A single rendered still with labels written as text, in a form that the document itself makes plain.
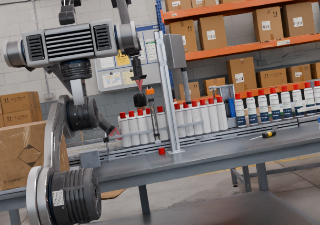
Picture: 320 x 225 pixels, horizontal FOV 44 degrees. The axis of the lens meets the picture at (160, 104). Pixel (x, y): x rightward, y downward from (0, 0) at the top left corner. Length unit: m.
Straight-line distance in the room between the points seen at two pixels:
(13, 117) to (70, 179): 4.33
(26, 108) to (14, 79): 1.64
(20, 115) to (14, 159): 3.72
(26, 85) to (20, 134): 5.23
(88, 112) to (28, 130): 0.30
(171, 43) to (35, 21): 5.16
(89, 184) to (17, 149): 0.66
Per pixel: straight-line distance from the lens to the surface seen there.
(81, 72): 1.75
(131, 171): 1.87
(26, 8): 7.21
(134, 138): 2.29
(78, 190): 1.31
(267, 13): 6.39
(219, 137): 2.34
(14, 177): 1.92
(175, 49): 2.18
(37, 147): 1.88
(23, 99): 5.59
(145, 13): 6.89
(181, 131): 2.31
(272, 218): 2.80
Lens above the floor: 1.21
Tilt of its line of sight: 3 degrees down
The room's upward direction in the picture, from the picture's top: 9 degrees counter-clockwise
